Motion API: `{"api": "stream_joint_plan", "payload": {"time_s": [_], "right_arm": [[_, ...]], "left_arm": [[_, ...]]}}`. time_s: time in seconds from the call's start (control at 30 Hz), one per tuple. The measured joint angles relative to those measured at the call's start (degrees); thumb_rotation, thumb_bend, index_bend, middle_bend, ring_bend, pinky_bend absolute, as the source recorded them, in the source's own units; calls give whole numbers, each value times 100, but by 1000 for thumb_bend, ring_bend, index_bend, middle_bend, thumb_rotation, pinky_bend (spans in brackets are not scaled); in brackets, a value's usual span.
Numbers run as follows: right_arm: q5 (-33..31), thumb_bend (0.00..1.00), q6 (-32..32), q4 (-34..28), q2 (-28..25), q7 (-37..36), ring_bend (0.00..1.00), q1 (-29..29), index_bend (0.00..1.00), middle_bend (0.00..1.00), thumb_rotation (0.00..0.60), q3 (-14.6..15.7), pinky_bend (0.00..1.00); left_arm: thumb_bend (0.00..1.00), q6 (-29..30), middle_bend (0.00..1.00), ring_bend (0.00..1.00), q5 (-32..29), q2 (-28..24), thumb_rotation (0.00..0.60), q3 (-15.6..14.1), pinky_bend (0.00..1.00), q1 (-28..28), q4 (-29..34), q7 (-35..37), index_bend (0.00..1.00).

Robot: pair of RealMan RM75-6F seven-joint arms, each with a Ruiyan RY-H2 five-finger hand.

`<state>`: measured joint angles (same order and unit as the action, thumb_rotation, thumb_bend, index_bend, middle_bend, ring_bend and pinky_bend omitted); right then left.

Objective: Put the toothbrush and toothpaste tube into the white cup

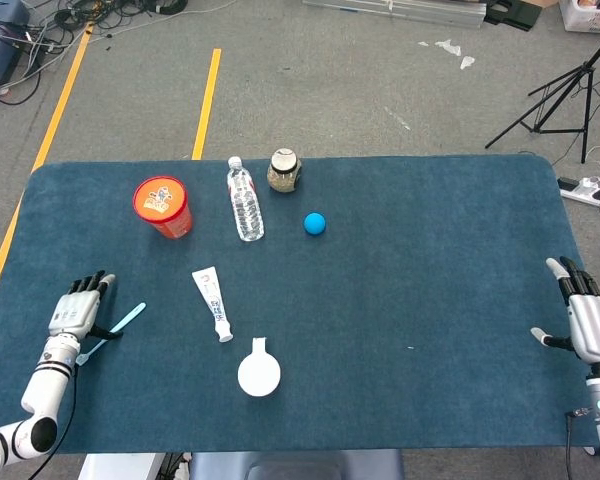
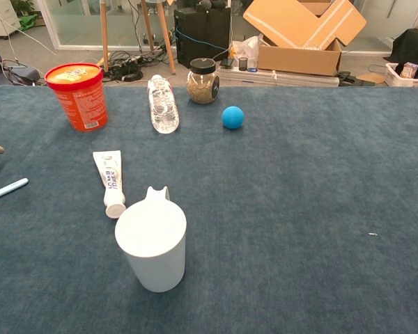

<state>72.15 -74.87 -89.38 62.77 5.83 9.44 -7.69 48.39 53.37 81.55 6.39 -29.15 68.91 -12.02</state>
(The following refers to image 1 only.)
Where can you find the light blue toothbrush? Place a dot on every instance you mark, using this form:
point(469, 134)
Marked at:
point(130, 316)

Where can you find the black tripod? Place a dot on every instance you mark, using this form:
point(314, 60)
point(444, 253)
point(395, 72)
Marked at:
point(589, 66)

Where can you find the red orange snack tub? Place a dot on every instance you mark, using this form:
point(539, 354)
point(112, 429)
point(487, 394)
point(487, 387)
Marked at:
point(160, 197)

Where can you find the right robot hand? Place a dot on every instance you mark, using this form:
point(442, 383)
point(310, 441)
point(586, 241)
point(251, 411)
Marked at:
point(595, 325)

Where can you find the white plastic basket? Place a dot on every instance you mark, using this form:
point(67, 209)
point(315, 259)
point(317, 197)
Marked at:
point(585, 22)

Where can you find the white paper scrap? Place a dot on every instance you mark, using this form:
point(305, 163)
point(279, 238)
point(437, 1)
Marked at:
point(467, 62)

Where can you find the white power strip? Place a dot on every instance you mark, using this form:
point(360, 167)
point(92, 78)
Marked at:
point(575, 190)

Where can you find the black plastic bracket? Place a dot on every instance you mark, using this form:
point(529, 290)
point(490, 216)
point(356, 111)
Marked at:
point(520, 17)

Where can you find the dark blue machine base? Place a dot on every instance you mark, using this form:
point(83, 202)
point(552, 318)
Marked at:
point(0, 55)

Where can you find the blue carpet table mat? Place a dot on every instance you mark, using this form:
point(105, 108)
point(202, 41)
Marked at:
point(405, 280)

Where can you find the yellow floor tape strip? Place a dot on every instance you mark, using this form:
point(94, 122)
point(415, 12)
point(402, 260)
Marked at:
point(55, 120)
point(206, 105)

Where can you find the white toothpaste tube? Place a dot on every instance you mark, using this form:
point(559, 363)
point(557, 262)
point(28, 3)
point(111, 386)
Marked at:
point(211, 300)

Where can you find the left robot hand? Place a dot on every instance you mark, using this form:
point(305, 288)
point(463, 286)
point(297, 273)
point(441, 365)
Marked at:
point(75, 310)

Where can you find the aluminium profile rail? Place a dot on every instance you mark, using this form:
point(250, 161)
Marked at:
point(430, 15)

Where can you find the robot base platform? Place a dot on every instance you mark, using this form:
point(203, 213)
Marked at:
point(290, 467)

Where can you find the clear plastic water bottle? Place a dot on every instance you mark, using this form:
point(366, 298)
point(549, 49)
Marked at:
point(245, 205)

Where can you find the glass jar black lid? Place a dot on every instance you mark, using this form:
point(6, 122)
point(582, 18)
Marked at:
point(283, 172)

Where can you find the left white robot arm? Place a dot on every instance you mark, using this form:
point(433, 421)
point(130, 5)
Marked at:
point(45, 385)

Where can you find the blue ball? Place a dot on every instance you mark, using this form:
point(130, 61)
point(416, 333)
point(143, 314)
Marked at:
point(315, 223)

